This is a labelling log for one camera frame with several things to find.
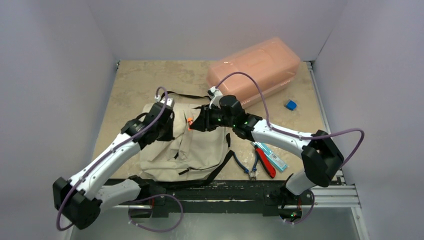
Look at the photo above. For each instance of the red handled cutter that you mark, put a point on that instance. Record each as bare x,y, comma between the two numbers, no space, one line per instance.
268,167

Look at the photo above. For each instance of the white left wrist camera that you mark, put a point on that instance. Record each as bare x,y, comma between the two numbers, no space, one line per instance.
165,100

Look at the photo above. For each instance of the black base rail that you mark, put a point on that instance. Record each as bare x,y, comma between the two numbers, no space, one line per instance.
266,197

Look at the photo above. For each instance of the aluminium frame rail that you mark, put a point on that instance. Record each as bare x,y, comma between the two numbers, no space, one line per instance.
334,196

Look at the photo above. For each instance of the teal pencil pack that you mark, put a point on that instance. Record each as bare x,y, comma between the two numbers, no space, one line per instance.
275,160

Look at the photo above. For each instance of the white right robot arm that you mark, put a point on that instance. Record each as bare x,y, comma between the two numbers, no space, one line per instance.
320,157

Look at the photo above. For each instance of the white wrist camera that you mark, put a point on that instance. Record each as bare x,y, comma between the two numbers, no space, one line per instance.
165,100
215,95

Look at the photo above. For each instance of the orange blue small item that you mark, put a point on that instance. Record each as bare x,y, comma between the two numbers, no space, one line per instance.
189,123

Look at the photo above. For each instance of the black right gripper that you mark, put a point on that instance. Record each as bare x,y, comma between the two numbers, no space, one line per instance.
204,118

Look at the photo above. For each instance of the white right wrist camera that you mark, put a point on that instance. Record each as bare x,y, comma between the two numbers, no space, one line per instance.
215,95

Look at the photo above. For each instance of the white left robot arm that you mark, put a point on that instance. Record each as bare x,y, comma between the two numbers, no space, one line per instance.
80,199

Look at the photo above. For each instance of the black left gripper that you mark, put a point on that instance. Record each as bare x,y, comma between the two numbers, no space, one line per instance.
170,135

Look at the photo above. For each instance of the beige canvas backpack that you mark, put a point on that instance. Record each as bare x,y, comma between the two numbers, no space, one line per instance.
193,157

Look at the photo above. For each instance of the translucent pink plastic box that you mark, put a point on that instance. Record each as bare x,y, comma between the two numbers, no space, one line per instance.
271,63

